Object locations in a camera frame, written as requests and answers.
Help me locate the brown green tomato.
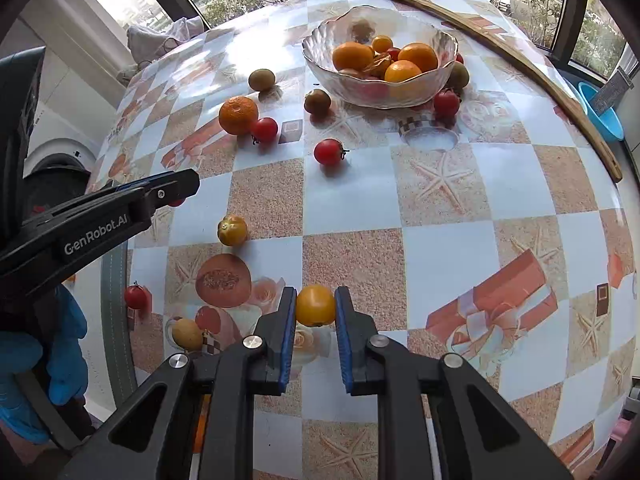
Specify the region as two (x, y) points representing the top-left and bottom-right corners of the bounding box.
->
(304, 88), (332, 116)

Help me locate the grey textured scrubber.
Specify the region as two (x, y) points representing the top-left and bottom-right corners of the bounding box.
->
(592, 66), (635, 113)

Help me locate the amber crumpled peel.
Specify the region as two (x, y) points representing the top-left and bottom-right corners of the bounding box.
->
(361, 53), (393, 81)

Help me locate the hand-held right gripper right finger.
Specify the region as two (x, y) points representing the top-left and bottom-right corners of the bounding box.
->
(334, 286), (576, 480)

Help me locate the person's left hand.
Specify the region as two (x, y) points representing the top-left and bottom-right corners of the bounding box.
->
(0, 285), (90, 445)

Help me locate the curved wooden strip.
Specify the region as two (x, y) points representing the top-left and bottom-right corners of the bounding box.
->
(359, 0), (623, 183)

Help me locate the large orange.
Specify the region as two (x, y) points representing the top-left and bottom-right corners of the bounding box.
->
(384, 60), (423, 86)
(332, 41), (375, 73)
(397, 42), (439, 73)

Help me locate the mandarin orange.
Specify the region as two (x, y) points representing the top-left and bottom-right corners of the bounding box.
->
(218, 96), (260, 136)

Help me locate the white washing machine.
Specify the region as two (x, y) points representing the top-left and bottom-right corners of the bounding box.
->
(22, 105), (108, 221)

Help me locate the blue plastic basin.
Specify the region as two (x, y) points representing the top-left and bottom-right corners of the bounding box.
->
(576, 81), (626, 142)

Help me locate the clear glass bowl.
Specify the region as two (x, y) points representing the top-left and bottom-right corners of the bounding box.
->
(301, 6), (459, 109)

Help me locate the checkered printed tablecloth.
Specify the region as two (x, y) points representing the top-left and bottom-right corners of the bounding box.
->
(87, 0), (640, 480)

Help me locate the yellow cherry tomato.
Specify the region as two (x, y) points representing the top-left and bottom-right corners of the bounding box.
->
(296, 285), (337, 328)

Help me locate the tan longan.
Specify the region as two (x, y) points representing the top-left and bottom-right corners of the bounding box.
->
(171, 318), (205, 352)

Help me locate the brown kiwi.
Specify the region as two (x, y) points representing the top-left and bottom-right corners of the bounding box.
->
(445, 61), (471, 93)
(248, 68), (276, 92)

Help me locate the mottled yellow orange tomato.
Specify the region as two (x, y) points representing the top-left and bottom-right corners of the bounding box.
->
(217, 215), (249, 247)

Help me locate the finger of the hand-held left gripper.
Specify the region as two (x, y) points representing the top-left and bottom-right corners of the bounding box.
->
(25, 169), (201, 281)

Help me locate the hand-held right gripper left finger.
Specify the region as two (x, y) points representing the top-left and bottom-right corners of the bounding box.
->
(59, 286), (299, 480)

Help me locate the white plastic bag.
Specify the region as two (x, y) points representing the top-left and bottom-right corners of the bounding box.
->
(125, 17), (208, 68)

